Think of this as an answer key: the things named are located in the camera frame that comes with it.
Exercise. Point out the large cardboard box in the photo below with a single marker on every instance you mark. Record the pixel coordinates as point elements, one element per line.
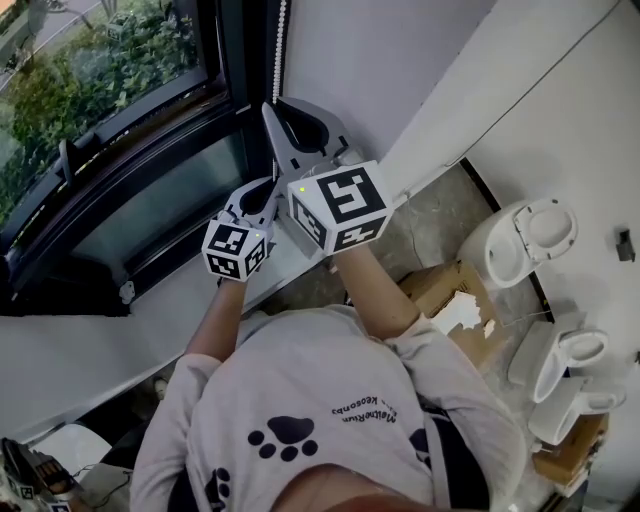
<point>470,350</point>

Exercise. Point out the torn white paper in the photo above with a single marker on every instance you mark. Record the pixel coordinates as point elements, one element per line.
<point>460,312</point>

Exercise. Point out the person's right forearm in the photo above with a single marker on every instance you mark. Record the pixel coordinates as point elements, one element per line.
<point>380,300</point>

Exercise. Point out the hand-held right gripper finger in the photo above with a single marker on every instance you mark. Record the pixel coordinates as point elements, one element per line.
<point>337,132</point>
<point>280,145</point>

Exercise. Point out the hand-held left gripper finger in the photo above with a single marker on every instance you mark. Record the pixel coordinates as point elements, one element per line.
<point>272,210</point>
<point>236,202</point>

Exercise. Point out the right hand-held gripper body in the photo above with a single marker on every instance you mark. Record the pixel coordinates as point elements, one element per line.
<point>345,205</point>

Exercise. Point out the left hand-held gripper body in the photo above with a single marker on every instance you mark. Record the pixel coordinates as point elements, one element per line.
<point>235,250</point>

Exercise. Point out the black wall bracket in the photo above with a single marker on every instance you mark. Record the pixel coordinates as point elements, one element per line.
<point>625,245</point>

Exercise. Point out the white toilet with tank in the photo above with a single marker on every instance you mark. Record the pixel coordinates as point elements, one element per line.
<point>557,415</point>
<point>537,355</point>

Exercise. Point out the white window latch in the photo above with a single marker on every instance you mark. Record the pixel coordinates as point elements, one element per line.
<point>127,292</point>

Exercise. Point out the white toilet with raised lid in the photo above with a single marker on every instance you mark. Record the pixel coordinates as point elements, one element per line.
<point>487,250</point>

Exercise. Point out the small cardboard box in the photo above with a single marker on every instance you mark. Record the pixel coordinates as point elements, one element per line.
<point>570,460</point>

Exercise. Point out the person's left forearm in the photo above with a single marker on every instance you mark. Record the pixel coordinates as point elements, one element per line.
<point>220,320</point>

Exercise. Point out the small white paper scrap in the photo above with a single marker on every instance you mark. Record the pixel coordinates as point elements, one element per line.
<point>490,328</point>

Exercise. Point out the dark window frame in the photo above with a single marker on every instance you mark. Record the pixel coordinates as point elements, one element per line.
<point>150,160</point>

